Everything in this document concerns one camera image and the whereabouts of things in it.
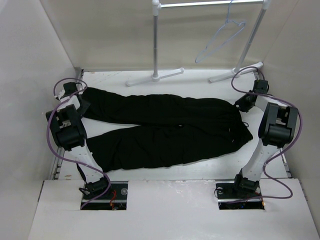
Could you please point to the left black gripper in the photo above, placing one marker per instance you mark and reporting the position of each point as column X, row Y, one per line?
column 85, row 107

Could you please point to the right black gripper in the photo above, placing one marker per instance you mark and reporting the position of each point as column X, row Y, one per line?
column 240, row 103

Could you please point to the black trousers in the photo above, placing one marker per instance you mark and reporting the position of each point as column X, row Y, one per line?
column 162, row 130

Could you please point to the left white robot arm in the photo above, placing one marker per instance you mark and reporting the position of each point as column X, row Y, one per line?
column 65, row 125

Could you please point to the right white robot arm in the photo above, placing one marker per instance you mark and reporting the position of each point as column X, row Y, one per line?
column 276, row 130

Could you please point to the white clothes rack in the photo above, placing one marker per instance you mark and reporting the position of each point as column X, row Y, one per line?
column 157, row 6

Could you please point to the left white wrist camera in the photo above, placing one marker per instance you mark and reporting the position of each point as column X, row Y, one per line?
column 60, row 95

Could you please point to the light blue wire hanger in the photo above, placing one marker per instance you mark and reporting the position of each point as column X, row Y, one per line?
column 229, row 30

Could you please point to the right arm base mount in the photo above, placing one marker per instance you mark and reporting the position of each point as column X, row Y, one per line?
column 230, row 199

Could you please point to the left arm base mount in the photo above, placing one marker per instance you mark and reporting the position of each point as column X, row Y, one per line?
column 114, row 200

